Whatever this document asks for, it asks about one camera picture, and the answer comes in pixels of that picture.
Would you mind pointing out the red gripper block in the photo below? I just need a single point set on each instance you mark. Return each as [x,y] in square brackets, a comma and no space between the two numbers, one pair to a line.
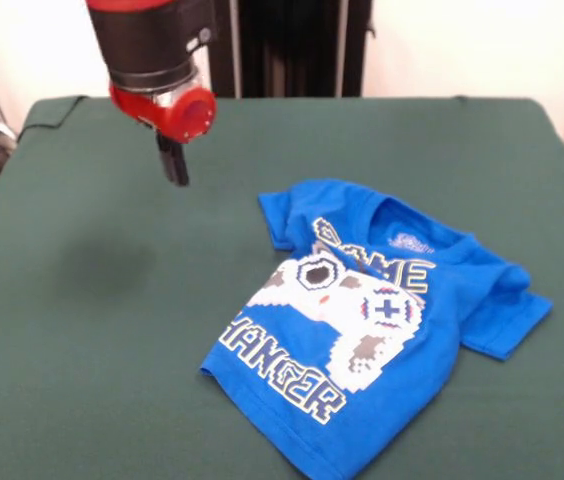
[182,115]

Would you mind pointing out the blue printed t-shirt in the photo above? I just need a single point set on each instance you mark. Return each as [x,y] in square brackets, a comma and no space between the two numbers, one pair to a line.
[412,400]

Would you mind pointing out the dark green table cloth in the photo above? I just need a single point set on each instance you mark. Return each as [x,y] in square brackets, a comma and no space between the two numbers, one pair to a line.
[62,300]

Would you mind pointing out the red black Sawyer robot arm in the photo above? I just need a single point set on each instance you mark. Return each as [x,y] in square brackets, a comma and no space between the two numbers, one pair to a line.
[147,40]

